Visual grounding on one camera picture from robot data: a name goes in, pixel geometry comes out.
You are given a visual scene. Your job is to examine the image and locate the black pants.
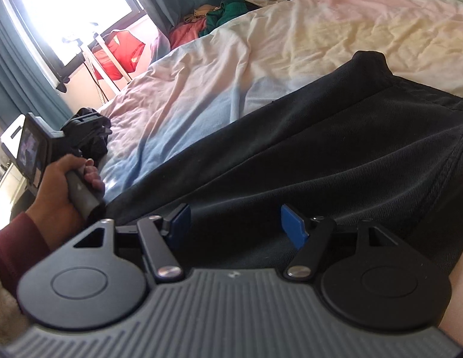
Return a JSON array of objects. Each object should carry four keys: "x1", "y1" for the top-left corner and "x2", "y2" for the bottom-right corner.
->
[{"x1": 73, "y1": 50, "x2": 463, "y2": 281}]

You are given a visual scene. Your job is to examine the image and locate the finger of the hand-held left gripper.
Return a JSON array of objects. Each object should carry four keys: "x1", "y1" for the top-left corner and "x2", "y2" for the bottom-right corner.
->
[{"x1": 62, "y1": 114, "x2": 113, "y2": 154}]

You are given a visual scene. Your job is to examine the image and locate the white dresser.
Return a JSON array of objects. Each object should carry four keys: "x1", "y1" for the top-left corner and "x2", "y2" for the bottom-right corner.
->
[{"x1": 0, "y1": 156, "x2": 24, "y2": 210}]

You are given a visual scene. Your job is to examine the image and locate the pink cloth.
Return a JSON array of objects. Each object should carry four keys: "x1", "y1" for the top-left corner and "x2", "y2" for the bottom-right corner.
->
[{"x1": 167, "y1": 18, "x2": 208, "y2": 49}]

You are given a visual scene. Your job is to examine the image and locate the beige cloth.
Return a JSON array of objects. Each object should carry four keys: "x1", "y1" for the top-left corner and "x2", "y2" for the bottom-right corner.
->
[{"x1": 183, "y1": 4, "x2": 221, "y2": 23}]

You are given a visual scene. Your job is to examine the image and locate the teal curtain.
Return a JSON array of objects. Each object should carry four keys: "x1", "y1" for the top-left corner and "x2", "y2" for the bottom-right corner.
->
[
  {"x1": 0, "y1": 4, "x2": 72, "y2": 135},
  {"x1": 128, "y1": 0, "x2": 277, "y2": 38}
]

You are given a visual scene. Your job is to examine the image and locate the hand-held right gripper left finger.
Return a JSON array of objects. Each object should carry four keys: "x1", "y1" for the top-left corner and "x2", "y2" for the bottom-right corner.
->
[{"x1": 72, "y1": 203, "x2": 192, "y2": 283}]

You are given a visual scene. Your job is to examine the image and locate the red garment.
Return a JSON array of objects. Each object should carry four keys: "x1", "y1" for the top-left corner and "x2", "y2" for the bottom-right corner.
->
[{"x1": 93, "y1": 29, "x2": 146, "y2": 81}]

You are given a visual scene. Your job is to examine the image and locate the black framed window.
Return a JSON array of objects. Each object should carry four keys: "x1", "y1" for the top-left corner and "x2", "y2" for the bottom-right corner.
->
[{"x1": 0, "y1": 0, "x2": 147, "y2": 83}]

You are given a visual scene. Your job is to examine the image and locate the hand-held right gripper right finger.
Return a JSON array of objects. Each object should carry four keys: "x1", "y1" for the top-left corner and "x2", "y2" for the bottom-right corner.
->
[{"x1": 280, "y1": 204, "x2": 401, "y2": 281}]

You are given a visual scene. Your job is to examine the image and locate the pastel bed blanket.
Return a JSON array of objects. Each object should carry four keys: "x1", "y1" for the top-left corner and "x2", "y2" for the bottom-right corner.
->
[{"x1": 96, "y1": 0, "x2": 463, "y2": 203}]

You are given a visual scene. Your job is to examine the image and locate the person's left forearm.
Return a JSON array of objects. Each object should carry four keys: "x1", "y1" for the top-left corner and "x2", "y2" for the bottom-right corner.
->
[{"x1": 0, "y1": 211, "x2": 51, "y2": 300}]

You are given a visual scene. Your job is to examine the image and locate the garment steamer stand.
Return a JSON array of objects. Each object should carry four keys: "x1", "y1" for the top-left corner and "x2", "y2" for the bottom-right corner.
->
[{"x1": 61, "y1": 22, "x2": 133, "y2": 104}]

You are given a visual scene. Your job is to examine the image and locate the white chair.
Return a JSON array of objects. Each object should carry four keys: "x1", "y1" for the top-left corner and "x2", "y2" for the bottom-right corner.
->
[{"x1": 0, "y1": 114, "x2": 27, "y2": 158}]

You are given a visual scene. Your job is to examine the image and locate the person's left hand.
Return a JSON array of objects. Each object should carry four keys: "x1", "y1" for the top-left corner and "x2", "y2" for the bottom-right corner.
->
[{"x1": 25, "y1": 155, "x2": 105, "y2": 251}]

